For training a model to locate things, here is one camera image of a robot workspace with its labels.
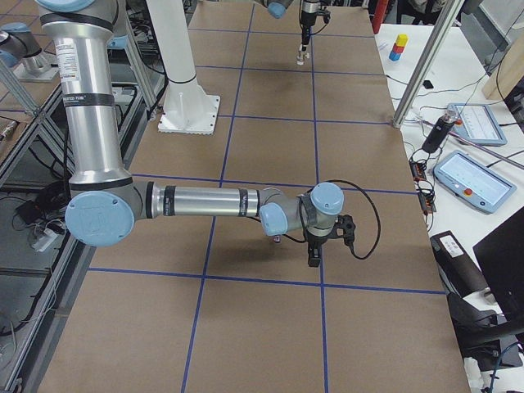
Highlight white PPR valve with handle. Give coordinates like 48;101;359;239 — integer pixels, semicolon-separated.
296;45;310;66

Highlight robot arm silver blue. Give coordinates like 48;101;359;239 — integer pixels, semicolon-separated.
38;1;355;267
258;0;331;58

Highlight blue wooden block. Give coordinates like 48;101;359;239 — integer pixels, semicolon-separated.
388;52;401;61

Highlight near teach pendant tablet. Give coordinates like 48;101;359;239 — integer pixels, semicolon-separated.
432;151;517;214

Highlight black box with label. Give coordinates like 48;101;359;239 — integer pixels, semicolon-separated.
430;231;492;301

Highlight teach pendant tablet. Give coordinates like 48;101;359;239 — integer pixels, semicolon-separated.
447;103;508;147
432;151;517;214

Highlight red wooden block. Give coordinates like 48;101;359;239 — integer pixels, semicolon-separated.
391;44;404;54

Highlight black monitor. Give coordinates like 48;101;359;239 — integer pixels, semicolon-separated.
473;208;524;318

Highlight small black square device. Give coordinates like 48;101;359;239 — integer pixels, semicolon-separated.
422;79;434;89

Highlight aluminium frame post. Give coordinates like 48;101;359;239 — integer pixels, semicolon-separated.
391;0;465;129

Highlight white pedestal column with base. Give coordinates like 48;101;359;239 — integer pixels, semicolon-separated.
147;0;220;135

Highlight far teach pendant tablet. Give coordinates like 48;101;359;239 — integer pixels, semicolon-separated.
447;103;508;147

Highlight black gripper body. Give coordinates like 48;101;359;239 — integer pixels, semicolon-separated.
299;0;330;28
305;223;333;246

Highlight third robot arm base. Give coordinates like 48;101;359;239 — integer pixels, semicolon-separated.
1;22;58;83

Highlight yellow wooden block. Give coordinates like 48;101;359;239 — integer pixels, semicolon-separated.
395;34;409;47

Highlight black water bottle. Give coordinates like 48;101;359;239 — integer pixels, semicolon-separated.
422;115;456;154

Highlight black camera cable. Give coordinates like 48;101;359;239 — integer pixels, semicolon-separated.
325;179;382;261

